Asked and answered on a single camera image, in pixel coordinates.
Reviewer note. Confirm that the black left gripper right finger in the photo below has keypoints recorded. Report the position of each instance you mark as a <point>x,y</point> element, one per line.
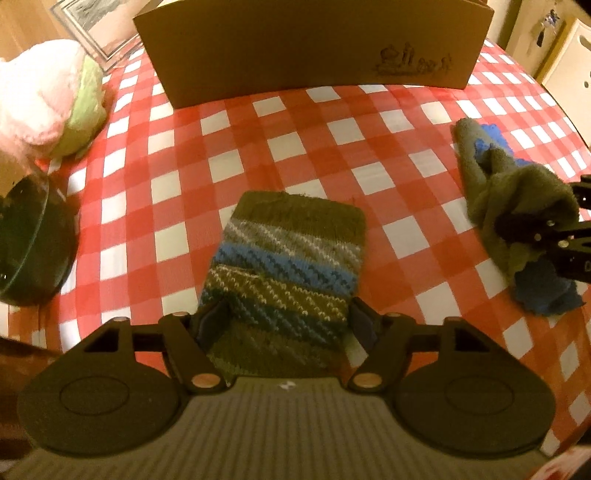
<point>366,324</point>

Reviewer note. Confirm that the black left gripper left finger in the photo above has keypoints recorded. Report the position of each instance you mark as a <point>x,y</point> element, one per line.
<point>209,323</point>

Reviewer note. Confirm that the striped knitted sock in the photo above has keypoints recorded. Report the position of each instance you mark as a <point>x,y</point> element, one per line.
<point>288,265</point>

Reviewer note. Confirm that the grey and blue cloth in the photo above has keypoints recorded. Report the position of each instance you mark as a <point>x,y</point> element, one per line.
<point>514,204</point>

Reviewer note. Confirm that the red white checkered tablecloth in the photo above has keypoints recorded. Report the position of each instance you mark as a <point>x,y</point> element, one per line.
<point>158,185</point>

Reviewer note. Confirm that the white cabinet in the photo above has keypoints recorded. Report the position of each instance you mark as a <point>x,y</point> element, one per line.
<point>566,75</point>

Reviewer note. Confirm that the glass jar with green lid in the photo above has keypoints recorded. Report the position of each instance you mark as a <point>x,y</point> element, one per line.
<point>38,234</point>

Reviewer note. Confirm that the wooden door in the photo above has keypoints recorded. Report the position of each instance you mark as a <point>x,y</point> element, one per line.
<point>516,23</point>

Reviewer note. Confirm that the brown cardboard box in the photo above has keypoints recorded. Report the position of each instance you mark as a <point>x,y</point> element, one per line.
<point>205,51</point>

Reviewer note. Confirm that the pink starfish plush toy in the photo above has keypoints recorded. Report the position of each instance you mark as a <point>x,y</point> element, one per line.
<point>52,101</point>

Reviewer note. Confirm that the clear acrylic picture frame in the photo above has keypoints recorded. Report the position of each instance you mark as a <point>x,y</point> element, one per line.
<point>105,28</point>

